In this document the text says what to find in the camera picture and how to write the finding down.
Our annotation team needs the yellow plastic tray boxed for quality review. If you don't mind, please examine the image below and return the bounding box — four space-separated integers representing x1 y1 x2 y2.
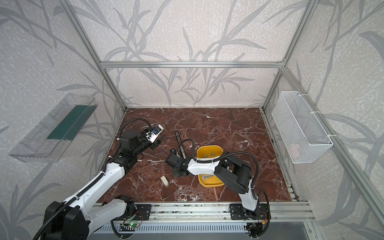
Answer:
197 145 224 188

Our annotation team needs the aluminium frame corner post left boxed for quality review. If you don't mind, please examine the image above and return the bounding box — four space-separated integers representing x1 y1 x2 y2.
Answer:
59 0 127 111

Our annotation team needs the aluminium frame corner post right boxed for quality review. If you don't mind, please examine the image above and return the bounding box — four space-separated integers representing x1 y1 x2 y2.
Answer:
262 0 319 113

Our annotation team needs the green circuit board left base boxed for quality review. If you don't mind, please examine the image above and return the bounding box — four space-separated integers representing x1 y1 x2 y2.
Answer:
119 222 142 232

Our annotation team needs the aluminium frame back crossbar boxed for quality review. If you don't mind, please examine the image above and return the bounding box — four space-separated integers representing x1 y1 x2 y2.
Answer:
100 61 283 69

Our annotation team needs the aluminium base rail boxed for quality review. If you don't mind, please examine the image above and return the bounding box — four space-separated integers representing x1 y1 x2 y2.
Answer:
144 202 316 224

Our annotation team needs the beige mini stapler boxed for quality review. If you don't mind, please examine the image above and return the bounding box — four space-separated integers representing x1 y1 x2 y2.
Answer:
161 176 169 187

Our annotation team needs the black metal stapler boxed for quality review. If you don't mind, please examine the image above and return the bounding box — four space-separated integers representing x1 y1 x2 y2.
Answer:
175 131 181 144

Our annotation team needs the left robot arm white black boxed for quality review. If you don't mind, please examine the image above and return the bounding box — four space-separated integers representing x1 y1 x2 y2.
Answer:
34 118 164 240

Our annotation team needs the clear plastic wall bin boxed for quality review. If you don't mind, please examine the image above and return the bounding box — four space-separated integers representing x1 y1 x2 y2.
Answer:
9 94 98 163

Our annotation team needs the circuit board right base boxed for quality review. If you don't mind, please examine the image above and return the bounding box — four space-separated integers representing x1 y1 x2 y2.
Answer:
245 221 270 239

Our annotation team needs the aluminium frame corner post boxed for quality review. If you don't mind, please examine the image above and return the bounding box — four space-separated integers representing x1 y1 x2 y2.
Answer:
262 0 319 113
59 0 127 111

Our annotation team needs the white wire mesh basket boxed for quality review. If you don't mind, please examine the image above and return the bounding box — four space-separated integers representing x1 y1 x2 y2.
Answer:
272 91 333 164

